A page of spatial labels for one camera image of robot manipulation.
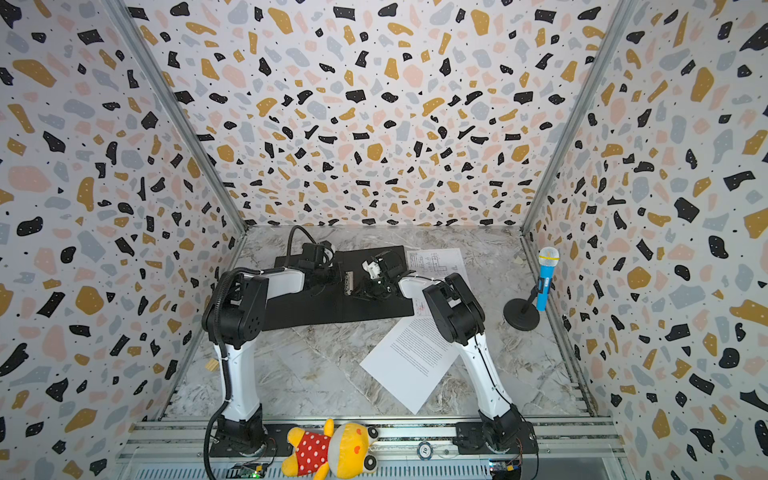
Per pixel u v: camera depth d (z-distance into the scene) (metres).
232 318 0.56
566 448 0.75
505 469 0.72
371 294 0.94
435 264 1.12
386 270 0.88
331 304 1.00
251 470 0.70
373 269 1.00
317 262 0.87
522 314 0.95
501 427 0.64
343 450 0.66
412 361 0.88
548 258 0.78
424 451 0.73
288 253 0.79
